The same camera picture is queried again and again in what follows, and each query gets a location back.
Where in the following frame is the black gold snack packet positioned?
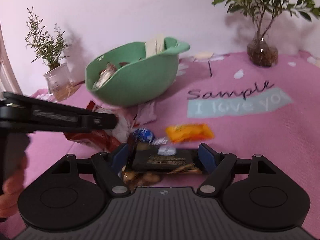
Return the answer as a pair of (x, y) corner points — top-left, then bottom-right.
(125, 134), (205, 174)

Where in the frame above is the orange candy packet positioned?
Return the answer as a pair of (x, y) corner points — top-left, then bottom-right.
(165, 124), (215, 144)

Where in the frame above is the person's left hand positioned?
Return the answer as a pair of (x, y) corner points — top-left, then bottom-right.
(1, 156), (28, 219)

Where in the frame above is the red white sweet bag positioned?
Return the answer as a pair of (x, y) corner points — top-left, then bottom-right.
(64, 100), (134, 153)

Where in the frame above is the brown walnut date snack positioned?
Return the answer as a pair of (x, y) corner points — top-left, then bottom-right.
(122, 171), (162, 191)

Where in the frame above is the blue foil wrapped candy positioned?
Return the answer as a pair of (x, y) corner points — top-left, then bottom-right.
(133, 128), (177, 156)

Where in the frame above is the pink small packet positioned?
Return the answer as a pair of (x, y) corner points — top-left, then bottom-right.
(136, 101), (157, 126)

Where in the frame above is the feathery plant in clear cup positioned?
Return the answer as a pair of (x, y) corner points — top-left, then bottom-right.
(25, 8), (78, 101)

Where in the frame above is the clear bag white snack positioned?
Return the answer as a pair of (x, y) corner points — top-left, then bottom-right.
(93, 62), (119, 89)

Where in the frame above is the green plastic bowl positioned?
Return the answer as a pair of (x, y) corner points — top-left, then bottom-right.
(85, 37), (190, 107)

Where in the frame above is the white packet in bowl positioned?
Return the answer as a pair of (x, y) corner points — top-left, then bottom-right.
(145, 34), (165, 58)

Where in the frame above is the leafy plant in glass vase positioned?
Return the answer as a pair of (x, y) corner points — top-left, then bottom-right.
(212, 0), (319, 68)

